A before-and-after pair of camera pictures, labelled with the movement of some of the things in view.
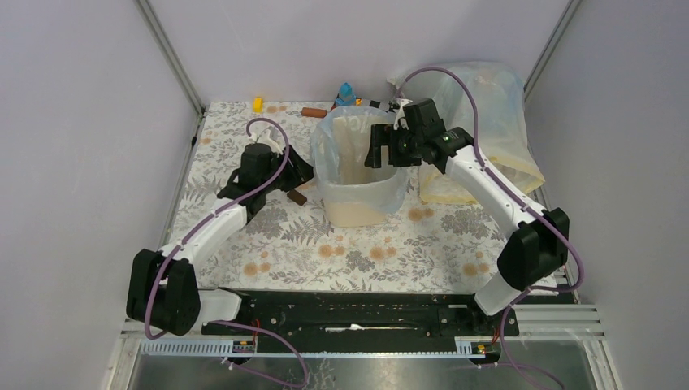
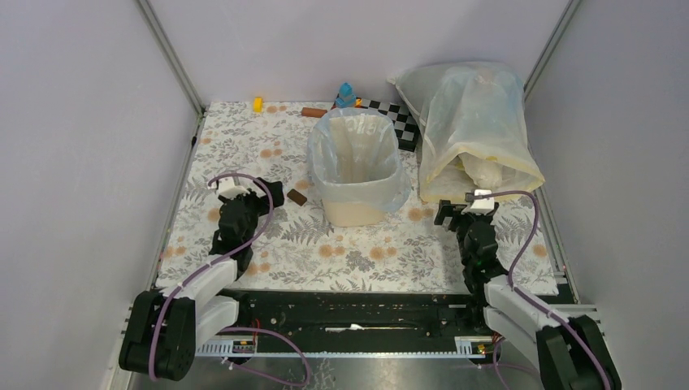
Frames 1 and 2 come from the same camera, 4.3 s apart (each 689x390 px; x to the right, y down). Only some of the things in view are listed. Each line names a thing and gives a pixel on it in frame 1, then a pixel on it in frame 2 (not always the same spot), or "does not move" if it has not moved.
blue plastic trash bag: x=341 y=138 does not move
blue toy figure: x=346 y=97 does not move
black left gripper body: x=278 y=162 -> x=254 y=205
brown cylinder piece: x=314 y=112 does not move
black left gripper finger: x=296 y=171 -> x=276 y=190
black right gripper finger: x=381 y=135 -> x=446 y=209
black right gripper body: x=404 y=150 -> x=466 y=219
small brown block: x=296 y=197 does not move
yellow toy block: x=257 y=105 does not move
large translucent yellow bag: x=487 y=101 does not move
